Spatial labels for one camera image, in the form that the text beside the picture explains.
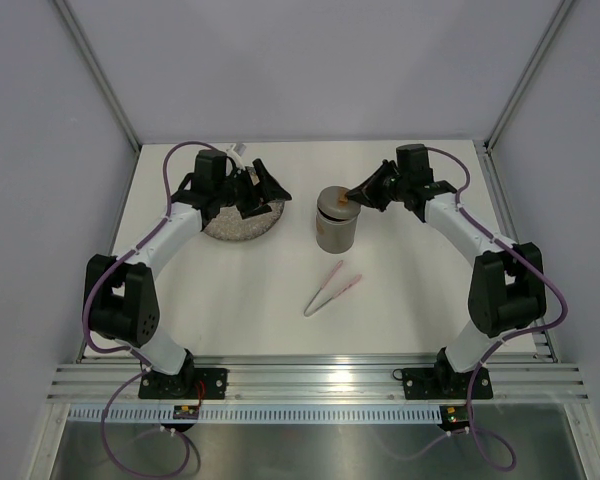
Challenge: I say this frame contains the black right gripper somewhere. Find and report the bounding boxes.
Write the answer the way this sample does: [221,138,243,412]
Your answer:
[346,160,409,213]

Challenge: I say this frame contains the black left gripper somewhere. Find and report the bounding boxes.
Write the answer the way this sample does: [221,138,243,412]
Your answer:
[214,159,289,219]

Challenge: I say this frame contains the grey lid with orange strap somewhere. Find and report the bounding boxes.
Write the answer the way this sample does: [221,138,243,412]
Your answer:
[317,186,361,222]

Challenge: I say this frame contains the grey cylindrical lunch box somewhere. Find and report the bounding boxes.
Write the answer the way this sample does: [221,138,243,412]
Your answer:
[315,209,358,254]

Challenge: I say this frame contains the pink handled metal tongs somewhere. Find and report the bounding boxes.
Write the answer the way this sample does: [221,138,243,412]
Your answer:
[302,260,363,318]

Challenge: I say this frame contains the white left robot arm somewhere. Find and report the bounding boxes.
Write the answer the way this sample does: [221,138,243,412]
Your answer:
[82,148,292,399]

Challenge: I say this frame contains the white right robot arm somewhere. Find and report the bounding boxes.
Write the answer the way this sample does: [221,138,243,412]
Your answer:
[346,144,547,399]

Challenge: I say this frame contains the grey speckled plate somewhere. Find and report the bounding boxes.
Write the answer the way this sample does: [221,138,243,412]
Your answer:
[203,201,285,242]

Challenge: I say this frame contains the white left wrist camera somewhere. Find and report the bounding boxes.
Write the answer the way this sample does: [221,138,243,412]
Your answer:
[225,143,246,170]

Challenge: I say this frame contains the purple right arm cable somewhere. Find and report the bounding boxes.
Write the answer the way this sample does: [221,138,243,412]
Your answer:
[379,147,570,474]

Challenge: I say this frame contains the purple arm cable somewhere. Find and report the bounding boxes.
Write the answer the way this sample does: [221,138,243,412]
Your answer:
[379,147,570,474]
[82,142,226,474]

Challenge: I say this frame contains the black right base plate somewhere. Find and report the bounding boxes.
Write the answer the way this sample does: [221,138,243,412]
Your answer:
[397,367,494,400]

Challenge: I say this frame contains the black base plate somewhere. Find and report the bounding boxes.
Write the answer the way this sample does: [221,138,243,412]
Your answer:
[138,367,229,400]
[397,367,494,400]

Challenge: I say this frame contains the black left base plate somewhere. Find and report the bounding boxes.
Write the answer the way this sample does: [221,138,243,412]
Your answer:
[138,367,229,400]

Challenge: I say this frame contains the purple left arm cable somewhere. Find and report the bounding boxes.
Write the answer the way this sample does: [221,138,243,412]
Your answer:
[82,142,226,474]

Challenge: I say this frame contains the aluminium front rail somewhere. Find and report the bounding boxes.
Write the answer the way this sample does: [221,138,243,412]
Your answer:
[46,354,589,404]

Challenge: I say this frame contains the right aluminium frame post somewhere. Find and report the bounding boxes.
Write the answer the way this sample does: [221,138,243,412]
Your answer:
[483,0,579,155]

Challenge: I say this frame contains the aluminium frame post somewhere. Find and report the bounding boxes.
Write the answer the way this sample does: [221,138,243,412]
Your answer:
[483,0,579,155]
[50,0,142,155]

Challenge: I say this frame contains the left aluminium frame post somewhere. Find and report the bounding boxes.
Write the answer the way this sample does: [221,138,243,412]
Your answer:
[50,0,142,155]

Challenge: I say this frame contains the white perforated cable duct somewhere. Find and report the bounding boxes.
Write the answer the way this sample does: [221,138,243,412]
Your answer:
[68,404,442,425]

